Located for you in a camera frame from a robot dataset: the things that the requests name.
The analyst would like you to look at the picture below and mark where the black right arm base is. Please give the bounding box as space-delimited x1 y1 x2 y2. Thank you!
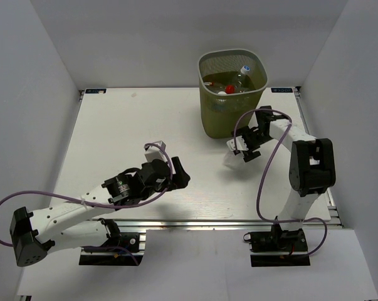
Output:
243 224 310 267

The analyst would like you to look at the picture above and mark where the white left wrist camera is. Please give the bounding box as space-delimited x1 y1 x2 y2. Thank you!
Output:
144 140 167 162

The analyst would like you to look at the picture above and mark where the clear bottle blue logo cap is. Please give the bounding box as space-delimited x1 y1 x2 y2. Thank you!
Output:
230 65 251 88

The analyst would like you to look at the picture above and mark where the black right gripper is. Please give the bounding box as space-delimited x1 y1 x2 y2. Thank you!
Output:
231 125 274 162

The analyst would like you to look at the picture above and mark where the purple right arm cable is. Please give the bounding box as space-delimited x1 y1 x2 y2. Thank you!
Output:
232 108 328 258

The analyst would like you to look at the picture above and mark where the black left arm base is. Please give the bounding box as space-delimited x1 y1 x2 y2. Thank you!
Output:
79 219 143 267

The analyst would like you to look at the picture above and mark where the olive green mesh bin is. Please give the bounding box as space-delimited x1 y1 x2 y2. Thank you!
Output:
197 49 268 139

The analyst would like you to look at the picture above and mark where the red-capped clear plastic bottle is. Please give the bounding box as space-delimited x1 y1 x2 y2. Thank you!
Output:
225 85 235 94

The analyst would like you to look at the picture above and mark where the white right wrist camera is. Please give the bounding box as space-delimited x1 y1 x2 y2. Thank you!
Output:
226 136 248 154

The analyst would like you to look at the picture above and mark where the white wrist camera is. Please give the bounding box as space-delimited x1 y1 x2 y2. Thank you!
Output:
144 140 167 162
226 136 248 154

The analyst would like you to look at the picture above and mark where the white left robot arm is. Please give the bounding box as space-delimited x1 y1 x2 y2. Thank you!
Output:
9 157 191 267

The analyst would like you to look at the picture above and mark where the small clear white-capped bottle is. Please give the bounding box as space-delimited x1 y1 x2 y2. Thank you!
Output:
204 82 226 95

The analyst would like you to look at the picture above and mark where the tall clear plastic bottle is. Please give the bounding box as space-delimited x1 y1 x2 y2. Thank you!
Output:
223 151 244 170

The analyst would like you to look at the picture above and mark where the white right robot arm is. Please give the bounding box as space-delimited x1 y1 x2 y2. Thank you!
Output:
227 106 336 250

